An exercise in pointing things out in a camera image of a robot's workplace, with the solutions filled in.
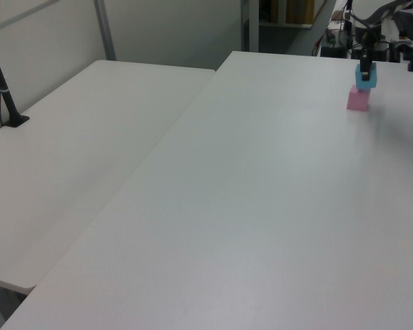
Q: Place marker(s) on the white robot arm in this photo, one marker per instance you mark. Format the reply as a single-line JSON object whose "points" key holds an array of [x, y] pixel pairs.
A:
{"points": [[368, 13]]}

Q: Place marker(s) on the blue cube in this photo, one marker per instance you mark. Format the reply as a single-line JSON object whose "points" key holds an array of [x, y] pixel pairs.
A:
{"points": [[372, 79]]}

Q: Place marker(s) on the shelf with yellow boxes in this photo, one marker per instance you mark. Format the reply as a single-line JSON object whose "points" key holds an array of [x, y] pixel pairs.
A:
{"points": [[297, 12]]}

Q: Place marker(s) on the pink cube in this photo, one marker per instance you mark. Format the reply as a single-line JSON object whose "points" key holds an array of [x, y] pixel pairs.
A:
{"points": [[358, 100]]}

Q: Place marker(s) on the grey metal post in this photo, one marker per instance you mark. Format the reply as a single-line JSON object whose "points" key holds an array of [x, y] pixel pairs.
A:
{"points": [[250, 24], [105, 29]]}

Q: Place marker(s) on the black electronics box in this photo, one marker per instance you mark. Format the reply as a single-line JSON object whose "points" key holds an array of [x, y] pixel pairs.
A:
{"points": [[332, 51]]}

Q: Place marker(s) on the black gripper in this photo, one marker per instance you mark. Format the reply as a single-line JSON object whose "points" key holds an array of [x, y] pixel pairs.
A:
{"points": [[367, 48]]}

